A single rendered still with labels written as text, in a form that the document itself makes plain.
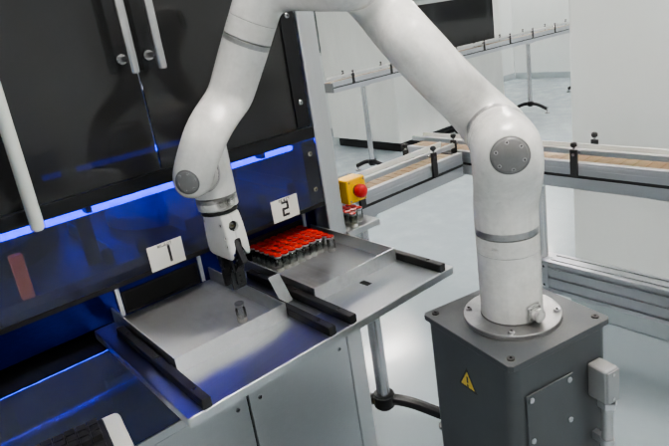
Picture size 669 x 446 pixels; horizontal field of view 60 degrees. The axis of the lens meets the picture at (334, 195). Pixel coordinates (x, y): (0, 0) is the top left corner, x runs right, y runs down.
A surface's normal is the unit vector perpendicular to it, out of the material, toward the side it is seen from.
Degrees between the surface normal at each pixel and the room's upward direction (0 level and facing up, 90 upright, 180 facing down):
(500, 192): 127
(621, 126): 90
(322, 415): 90
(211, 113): 49
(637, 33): 90
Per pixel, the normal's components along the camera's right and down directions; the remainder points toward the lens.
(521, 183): 0.07, 0.81
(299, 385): 0.64, 0.14
